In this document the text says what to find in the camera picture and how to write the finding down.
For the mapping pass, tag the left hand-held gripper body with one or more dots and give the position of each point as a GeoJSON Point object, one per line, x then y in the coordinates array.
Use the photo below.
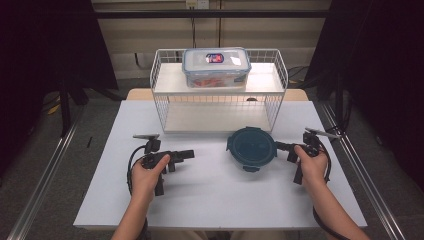
{"type": "Point", "coordinates": [154, 156]}

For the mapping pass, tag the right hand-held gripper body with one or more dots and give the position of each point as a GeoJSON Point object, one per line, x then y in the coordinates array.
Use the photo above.
{"type": "Point", "coordinates": [313, 141]}

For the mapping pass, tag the dark teal round lid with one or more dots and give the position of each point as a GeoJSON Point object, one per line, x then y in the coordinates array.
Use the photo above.
{"type": "Point", "coordinates": [251, 148]}

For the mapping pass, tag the clear plastic food container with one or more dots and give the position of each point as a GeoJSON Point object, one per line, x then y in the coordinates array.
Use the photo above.
{"type": "Point", "coordinates": [216, 68]}

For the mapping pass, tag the person's left hand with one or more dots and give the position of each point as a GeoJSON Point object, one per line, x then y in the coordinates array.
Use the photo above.
{"type": "Point", "coordinates": [146, 176]}

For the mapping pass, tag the person's right hand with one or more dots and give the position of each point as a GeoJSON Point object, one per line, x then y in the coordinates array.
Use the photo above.
{"type": "Point", "coordinates": [313, 168]}

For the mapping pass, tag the beige wooden table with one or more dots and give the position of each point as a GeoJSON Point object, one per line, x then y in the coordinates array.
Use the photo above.
{"type": "Point", "coordinates": [140, 95]}

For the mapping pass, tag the black curtain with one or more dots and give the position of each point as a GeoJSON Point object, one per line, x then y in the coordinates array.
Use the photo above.
{"type": "Point", "coordinates": [40, 43]}
{"type": "Point", "coordinates": [383, 66]}

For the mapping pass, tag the black horizontal bar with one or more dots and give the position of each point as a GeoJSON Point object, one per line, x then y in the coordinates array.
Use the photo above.
{"type": "Point", "coordinates": [150, 14]}

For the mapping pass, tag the metal floor rail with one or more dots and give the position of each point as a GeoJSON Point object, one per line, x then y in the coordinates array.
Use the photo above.
{"type": "Point", "coordinates": [366, 173]}
{"type": "Point", "coordinates": [43, 176]}

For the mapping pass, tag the white wall socket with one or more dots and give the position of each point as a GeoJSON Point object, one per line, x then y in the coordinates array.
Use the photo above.
{"type": "Point", "coordinates": [197, 4]}

